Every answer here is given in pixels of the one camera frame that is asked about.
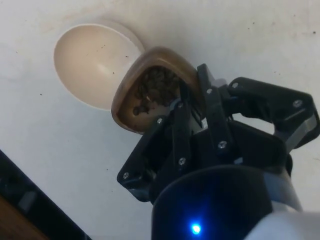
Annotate white bowl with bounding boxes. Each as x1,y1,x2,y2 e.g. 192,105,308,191
53,21,145,112

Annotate coffee beans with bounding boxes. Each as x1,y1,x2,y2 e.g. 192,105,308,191
132,68,181,118

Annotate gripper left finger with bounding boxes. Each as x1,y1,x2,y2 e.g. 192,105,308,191
116,98,194,202

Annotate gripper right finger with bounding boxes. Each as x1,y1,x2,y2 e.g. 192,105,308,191
196,63,320,161

